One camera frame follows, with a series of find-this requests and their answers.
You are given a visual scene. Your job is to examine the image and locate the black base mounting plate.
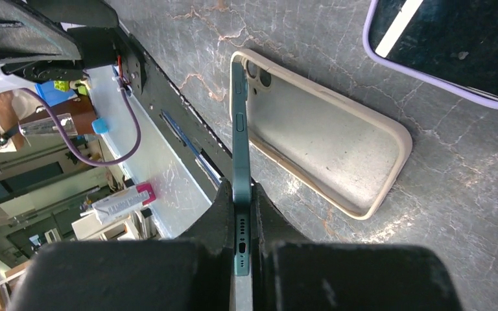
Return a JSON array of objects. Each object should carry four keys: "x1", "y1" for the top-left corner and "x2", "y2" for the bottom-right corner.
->
[{"x1": 114, "y1": 27, "x2": 232, "y2": 196}]

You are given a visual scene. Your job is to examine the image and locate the beige translucent phone case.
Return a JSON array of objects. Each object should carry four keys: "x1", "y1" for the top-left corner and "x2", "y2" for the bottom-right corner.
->
[{"x1": 230, "y1": 49, "x2": 412, "y2": 220}]

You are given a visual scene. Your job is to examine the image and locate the black smartphone front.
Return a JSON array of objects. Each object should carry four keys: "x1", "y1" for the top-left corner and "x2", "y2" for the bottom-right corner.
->
[{"x1": 230, "y1": 61, "x2": 253, "y2": 310}]

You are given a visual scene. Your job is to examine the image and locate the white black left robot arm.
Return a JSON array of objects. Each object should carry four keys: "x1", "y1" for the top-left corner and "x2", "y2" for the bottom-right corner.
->
[{"x1": 0, "y1": 1, "x2": 119, "y2": 93}]

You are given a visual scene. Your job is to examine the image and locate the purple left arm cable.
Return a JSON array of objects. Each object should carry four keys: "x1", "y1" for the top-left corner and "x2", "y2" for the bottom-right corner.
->
[{"x1": 17, "y1": 84, "x2": 143, "y2": 168}]

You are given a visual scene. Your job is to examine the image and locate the black smartphone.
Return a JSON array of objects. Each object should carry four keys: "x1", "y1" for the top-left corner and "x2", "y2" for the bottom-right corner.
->
[
  {"x1": 369, "y1": 1, "x2": 498, "y2": 99},
  {"x1": 230, "y1": 61, "x2": 253, "y2": 310}
]

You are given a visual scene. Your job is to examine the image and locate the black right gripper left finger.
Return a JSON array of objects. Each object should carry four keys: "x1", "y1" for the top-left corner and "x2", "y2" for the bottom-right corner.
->
[{"x1": 10, "y1": 180, "x2": 234, "y2": 310}]

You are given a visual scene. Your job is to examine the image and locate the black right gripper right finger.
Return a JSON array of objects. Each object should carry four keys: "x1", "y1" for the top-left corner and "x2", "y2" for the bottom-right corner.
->
[{"x1": 251, "y1": 183, "x2": 462, "y2": 310}]

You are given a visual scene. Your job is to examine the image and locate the lilac phone case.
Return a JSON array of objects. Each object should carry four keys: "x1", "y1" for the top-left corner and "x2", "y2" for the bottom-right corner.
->
[{"x1": 362, "y1": 0, "x2": 498, "y2": 110}]

